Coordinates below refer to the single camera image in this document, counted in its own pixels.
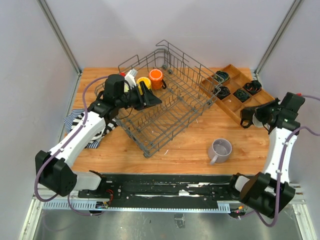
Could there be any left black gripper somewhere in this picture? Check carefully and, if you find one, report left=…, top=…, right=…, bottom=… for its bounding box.
left=116, top=81, right=163, bottom=112

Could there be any yellow enamel mug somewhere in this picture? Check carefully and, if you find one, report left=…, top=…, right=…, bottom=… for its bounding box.
left=136, top=77, right=152, bottom=95

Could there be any black mug white inside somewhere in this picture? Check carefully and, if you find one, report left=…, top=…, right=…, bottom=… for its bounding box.
left=240, top=106, right=267, bottom=129

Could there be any orange ceramic mug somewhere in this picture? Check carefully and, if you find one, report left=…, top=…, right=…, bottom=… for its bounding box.
left=148, top=69, right=167, bottom=90

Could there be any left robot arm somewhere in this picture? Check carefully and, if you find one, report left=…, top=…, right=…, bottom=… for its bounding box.
left=34, top=74, right=162, bottom=202

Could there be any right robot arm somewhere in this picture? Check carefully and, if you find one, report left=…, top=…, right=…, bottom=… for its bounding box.
left=226, top=92, right=305, bottom=219

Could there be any black white striped cloth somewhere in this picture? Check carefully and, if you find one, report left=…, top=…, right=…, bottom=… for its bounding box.
left=86, top=118, right=118, bottom=148

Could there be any wooden compartment tray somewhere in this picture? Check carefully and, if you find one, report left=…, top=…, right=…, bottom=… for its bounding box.
left=199, top=64, right=274, bottom=124

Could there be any lilac ceramic mug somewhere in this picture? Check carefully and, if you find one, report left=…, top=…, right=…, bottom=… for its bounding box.
left=207, top=138, right=233, bottom=165

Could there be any blue white striped cloth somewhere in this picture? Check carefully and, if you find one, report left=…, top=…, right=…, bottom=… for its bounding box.
left=63, top=109, right=105, bottom=149

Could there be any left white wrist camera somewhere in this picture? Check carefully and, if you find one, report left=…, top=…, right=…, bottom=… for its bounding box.
left=124, top=68, right=138, bottom=89

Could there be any black cable bundle right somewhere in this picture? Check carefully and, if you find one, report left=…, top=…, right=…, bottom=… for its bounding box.
left=242, top=80, right=263, bottom=96

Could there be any black cable bundle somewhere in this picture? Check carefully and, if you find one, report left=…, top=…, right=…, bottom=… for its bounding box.
left=242, top=80, right=263, bottom=96
left=212, top=70, right=231, bottom=84
left=232, top=89, right=252, bottom=103
left=212, top=85, right=231, bottom=100

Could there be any black cable bundle near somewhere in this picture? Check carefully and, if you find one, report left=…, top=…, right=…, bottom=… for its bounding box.
left=232, top=89, right=252, bottom=103

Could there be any grey wire dish rack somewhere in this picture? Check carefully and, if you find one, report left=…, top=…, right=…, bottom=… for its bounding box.
left=117, top=40, right=221, bottom=158

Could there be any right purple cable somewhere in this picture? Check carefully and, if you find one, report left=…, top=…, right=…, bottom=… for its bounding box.
left=257, top=93, right=320, bottom=228

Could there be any purple cable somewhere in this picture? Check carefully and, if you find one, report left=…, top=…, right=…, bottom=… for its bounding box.
left=257, top=93, right=320, bottom=228
left=33, top=72, right=126, bottom=216

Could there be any black cable bundle left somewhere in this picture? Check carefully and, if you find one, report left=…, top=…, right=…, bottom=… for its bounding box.
left=212, top=85, right=231, bottom=100

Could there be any black cable bundle far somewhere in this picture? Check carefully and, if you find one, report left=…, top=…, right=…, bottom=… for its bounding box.
left=212, top=70, right=231, bottom=84

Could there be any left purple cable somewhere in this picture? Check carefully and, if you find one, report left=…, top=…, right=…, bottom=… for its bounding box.
left=33, top=72, right=126, bottom=216

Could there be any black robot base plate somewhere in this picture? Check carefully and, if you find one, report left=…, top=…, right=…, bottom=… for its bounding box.
left=78, top=173, right=239, bottom=203

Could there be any slotted cable duct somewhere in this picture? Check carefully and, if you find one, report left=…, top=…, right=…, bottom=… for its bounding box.
left=43, top=198, right=231, bottom=213

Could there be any right aluminium frame post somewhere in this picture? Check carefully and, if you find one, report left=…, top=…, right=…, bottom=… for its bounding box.
left=253, top=0, right=304, bottom=78

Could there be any aluminium frame post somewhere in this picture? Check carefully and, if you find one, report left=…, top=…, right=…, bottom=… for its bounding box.
left=253, top=0, right=304, bottom=78
left=36, top=0, right=82, bottom=75

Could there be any left aluminium frame post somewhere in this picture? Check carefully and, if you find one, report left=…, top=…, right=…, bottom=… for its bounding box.
left=36, top=0, right=82, bottom=75

